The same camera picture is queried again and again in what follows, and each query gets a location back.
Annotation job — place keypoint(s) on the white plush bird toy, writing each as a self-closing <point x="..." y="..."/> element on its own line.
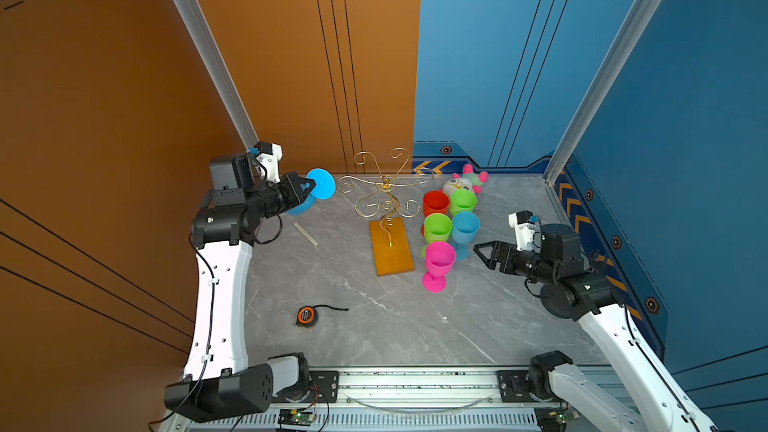
<point x="468" y="179"/>

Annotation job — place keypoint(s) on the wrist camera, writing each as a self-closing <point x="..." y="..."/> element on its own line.
<point x="526" y="227"/>
<point x="266" y="157"/>

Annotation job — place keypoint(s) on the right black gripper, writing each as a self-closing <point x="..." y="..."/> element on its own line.
<point x="497" y="247"/>

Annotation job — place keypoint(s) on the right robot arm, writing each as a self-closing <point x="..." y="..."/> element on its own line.
<point x="570" y="290"/>

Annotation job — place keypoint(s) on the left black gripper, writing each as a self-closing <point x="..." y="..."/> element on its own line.
<point x="287" y="186"/>

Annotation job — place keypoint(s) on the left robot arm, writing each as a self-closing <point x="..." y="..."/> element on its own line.
<point x="218" y="381"/>

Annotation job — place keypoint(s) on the aluminium front rail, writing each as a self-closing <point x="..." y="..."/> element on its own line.
<point x="415" y="399"/>

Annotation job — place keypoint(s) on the green wine glass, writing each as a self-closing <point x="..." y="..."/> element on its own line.
<point x="462" y="201"/>
<point x="437" y="227"/>

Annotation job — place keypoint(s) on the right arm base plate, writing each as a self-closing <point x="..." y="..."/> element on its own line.
<point x="530" y="385"/>

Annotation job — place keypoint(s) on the gold wire glass rack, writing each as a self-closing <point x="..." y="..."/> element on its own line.
<point x="382" y="202"/>

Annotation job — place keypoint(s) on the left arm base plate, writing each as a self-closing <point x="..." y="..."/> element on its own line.
<point x="324" y="383"/>

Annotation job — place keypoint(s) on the blue wine glass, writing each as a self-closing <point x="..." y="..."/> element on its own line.
<point x="465" y="226"/>
<point x="324" y="189"/>

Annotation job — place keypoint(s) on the circuit board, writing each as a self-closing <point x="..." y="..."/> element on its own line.
<point x="295" y="420"/>
<point x="555" y="420"/>

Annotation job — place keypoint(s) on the right circuit board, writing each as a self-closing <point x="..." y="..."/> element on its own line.
<point x="555" y="420"/>

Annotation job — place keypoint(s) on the left circuit board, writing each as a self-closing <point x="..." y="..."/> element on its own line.
<point x="295" y="420"/>

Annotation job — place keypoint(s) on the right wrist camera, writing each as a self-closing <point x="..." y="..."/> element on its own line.
<point x="526" y="227"/>

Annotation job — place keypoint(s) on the wooden rack base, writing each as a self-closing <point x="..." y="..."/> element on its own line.
<point x="391" y="247"/>

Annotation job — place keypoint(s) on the red wine glass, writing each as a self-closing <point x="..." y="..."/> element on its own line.
<point x="435" y="202"/>

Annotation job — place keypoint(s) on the blue wine glass back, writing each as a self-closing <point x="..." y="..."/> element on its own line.
<point x="324" y="189"/>

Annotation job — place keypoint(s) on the green wine glass front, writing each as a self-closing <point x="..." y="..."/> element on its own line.
<point x="437" y="227"/>

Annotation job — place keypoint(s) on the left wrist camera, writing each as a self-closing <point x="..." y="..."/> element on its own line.
<point x="266" y="157"/>

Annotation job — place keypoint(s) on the orange black tape measure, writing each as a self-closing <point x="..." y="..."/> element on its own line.
<point x="308" y="316"/>

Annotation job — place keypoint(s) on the pink wine glass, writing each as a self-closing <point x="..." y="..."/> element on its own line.
<point x="439" y="259"/>

